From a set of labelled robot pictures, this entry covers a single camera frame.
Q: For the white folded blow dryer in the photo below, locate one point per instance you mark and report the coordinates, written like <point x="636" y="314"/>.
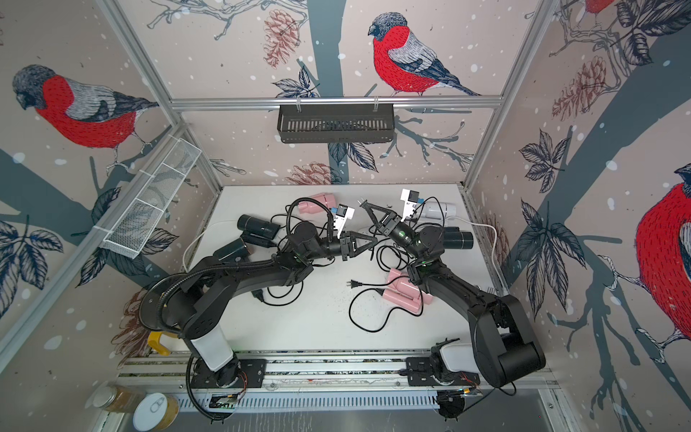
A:
<point x="437" y="211"/>

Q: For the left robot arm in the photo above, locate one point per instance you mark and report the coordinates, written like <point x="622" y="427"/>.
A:
<point x="190" y="305"/>

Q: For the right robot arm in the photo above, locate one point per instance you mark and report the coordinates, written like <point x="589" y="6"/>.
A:
<point x="505" y="347"/>

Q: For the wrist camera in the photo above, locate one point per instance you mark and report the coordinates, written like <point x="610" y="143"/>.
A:
<point x="411" y="201"/>
<point x="341" y="214"/>

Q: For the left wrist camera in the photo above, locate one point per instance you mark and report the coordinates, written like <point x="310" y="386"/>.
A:
<point x="341" y="214"/>

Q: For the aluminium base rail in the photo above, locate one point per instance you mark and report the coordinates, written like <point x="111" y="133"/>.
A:
<point x="287" y="371"/>

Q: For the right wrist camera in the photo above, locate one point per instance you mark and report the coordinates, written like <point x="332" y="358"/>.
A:
<point x="411" y="201"/>

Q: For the dark folded blow dryer left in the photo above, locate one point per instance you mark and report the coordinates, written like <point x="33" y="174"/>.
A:
<point x="258" y="232"/>

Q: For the pink blow dryer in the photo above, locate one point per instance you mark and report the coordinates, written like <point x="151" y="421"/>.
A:
<point x="317" y="203"/>
<point x="402" y="293"/>

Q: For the yellow pot with lid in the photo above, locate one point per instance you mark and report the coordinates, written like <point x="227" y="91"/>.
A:
<point x="159" y="340"/>

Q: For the black metal wall shelf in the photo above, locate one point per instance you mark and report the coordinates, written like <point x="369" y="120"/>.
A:
<point x="336" y="123"/>

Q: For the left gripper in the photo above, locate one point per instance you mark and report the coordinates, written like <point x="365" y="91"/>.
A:
<point x="354" y="237"/>

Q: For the pink folded blow dryer front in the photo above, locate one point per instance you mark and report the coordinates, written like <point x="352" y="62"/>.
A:
<point x="402" y="293"/>

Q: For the glass jar with lid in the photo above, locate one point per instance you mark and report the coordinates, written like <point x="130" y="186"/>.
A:
<point x="115" y="398"/>

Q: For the tin can with lid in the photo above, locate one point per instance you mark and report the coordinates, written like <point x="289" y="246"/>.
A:
<point x="156" y="412"/>

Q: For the white wire mesh basket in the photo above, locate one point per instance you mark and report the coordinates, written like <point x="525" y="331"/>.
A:
<point x="154" y="190"/>

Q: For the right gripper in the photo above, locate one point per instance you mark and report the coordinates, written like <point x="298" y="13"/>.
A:
<point x="394" y="223"/>

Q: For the dark blow dryer right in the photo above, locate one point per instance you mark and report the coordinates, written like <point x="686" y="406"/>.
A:
<point x="456" y="239"/>

